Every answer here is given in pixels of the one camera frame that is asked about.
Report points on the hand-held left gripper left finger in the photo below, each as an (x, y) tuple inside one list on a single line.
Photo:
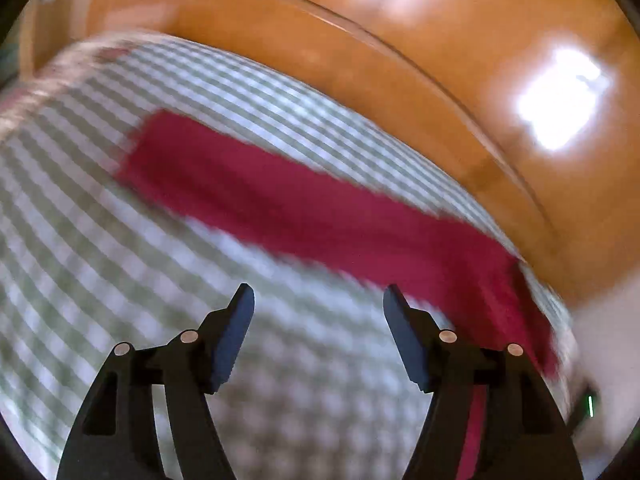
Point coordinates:
[(235, 332)]

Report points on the wooden wardrobe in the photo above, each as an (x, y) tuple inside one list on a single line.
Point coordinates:
[(450, 45)]

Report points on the green white checkered bed sheet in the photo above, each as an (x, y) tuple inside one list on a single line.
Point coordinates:
[(100, 270)]

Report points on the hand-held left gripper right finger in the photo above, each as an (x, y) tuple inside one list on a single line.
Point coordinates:
[(404, 335)]

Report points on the red cloth garment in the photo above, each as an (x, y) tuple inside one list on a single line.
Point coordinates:
[(300, 200)]

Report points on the pink white patterned pillow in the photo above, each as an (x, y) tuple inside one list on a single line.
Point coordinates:
[(75, 67)]

